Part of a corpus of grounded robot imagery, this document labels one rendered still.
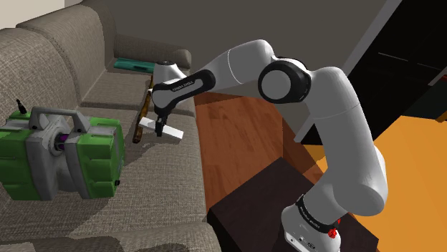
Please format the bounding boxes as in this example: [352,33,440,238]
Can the green and grey machine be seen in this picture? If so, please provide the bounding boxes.
[0,98,126,202]

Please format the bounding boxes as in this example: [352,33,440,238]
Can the teal flat case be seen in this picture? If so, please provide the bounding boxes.
[113,57,156,74]

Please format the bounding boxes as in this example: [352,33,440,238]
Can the beige fabric sofa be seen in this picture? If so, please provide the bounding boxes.
[0,0,223,252]

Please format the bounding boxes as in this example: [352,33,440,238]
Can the brown wooden stick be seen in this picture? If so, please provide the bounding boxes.
[132,74,155,145]

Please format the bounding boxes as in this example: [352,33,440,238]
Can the white flat rectangular box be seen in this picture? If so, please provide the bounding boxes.
[138,117,185,141]

